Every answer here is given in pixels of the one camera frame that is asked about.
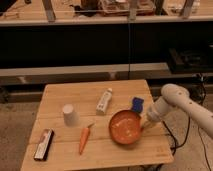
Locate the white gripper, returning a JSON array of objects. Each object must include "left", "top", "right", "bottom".
[{"left": 141, "top": 97, "right": 171, "bottom": 130}]

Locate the orange ceramic bowl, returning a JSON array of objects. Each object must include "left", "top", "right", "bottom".
[{"left": 108, "top": 110, "right": 141, "bottom": 145}]

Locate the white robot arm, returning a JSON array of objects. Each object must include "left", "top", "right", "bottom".
[{"left": 142, "top": 84, "right": 213, "bottom": 139}]

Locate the blue sponge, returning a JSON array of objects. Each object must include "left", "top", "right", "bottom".
[{"left": 131, "top": 97, "right": 144, "bottom": 113}]

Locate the white plastic bottle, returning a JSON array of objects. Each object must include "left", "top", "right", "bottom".
[{"left": 96, "top": 88, "right": 112, "bottom": 115}]

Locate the wooden table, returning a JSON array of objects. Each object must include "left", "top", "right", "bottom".
[{"left": 21, "top": 80, "right": 173, "bottom": 171}]

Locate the orange carrot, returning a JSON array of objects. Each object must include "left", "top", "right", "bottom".
[{"left": 79, "top": 124, "right": 93, "bottom": 154}]

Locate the white paper cup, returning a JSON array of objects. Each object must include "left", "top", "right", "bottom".
[{"left": 62, "top": 104, "right": 79, "bottom": 126}]

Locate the black cable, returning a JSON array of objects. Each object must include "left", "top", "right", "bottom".
[{"left": 161, "top": 116, "right": 191, "bottom": 151}]

